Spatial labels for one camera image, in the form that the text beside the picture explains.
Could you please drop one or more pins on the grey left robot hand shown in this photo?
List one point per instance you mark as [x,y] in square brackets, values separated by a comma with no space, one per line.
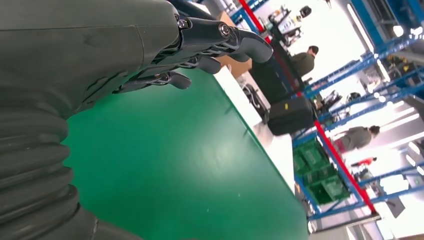
[82,49]

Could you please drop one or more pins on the green table mat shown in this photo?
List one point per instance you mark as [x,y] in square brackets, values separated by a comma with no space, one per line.
[165,149]

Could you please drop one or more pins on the brown cardboard box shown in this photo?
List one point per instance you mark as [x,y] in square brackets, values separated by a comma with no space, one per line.
[236,68]

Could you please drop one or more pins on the black hard case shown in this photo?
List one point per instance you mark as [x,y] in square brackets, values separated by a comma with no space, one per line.
[288,116]

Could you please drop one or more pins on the background person in dark green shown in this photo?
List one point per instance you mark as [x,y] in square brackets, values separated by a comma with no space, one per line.
[303,63]

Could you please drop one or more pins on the white table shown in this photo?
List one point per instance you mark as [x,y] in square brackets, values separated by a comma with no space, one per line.
[281,155]

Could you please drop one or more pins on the green plastic crate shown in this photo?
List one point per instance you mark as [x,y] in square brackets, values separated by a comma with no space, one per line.
[331,188]
[311,157]

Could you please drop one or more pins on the blue metal rack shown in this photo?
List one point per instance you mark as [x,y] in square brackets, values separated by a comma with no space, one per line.
[344,72]

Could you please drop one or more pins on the red metal beam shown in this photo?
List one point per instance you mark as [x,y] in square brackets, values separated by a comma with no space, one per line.
[344,167]

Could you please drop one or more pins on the background person in grey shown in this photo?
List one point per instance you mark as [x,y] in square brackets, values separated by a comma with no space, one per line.
[357,137]

